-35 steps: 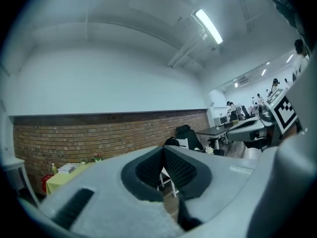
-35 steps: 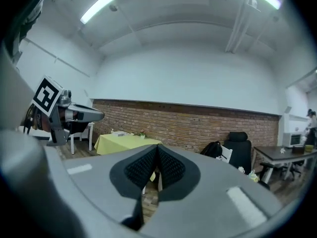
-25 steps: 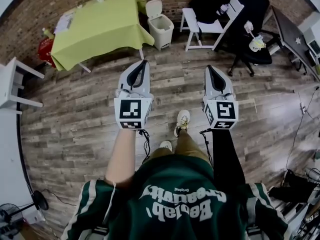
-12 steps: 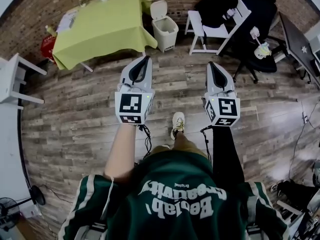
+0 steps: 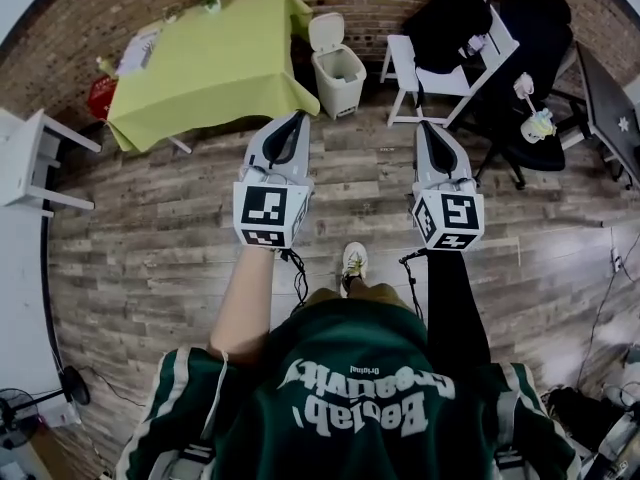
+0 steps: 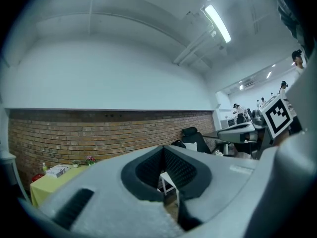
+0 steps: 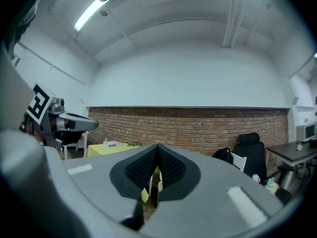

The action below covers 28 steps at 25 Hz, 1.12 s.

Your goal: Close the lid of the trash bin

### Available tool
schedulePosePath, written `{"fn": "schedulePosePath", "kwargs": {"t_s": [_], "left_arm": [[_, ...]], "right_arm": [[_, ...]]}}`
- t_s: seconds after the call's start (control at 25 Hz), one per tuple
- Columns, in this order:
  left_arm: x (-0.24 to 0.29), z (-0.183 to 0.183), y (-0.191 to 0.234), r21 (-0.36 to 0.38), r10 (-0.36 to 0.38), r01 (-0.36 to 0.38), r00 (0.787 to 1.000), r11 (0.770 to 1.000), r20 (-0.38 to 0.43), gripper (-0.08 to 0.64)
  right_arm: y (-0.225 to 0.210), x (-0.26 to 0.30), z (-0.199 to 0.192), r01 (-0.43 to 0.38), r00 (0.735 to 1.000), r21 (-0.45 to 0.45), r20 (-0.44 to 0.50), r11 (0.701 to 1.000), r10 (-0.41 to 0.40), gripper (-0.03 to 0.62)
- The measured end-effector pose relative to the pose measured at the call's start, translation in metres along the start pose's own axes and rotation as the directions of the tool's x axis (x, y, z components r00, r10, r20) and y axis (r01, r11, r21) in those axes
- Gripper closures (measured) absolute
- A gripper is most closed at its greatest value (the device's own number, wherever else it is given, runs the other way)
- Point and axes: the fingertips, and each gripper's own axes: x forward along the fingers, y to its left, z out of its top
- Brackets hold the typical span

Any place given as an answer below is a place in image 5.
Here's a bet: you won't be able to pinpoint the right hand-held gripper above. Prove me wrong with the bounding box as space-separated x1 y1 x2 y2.
410 120 485 252

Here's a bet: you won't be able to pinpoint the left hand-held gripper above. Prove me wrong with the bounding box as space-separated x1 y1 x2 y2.
232 111 315 250

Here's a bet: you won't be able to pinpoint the white pedal trash bin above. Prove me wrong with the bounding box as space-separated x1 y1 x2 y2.
310 42 368 121

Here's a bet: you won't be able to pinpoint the person's bare left forearm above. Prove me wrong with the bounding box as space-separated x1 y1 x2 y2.
208 245 276 364

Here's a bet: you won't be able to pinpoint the person's black-sleeved right forearm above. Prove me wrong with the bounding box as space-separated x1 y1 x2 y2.
424 247 494 369

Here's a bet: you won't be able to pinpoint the white cup with colourful cloth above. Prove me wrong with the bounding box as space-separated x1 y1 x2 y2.
519 107 558 144

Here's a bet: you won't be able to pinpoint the green tablecloth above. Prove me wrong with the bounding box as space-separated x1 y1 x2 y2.
106 0 321 153

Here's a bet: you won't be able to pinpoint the white brush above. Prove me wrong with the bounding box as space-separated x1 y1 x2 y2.
513 71 544 119

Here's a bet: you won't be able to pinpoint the person's right white sneaker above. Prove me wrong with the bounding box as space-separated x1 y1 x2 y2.
339 241 370 297

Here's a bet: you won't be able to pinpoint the person's tan shorts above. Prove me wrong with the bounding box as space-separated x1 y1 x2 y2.
304 282 419 315

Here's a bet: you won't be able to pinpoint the black office chair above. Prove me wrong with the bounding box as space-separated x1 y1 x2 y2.
449 0 589 190

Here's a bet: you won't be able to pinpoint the white printed booklet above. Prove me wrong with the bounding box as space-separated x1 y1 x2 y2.
117 27 161 77

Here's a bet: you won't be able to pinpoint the dark desk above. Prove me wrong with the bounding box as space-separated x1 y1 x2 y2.
575 41 640 189

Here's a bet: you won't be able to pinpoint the red bag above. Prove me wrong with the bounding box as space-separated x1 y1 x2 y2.
88 75 119 121

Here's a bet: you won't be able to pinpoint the white side stool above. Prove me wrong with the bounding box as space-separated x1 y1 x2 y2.
0 107 103 218

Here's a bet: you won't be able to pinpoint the person's green printed jersey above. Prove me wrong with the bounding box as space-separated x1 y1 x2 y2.
114 297 584 480

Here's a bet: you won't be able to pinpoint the black floor bag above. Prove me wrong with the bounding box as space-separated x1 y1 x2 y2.
543 386 609 452

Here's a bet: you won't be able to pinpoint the black standing fan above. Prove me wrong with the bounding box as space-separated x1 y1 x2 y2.
0 365 92 452

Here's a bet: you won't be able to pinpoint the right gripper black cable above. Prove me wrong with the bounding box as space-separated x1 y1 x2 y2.
398 248 429 324

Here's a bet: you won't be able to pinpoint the grey harness strap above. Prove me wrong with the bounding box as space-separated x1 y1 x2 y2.
492 450 531 480
164 442 216 480

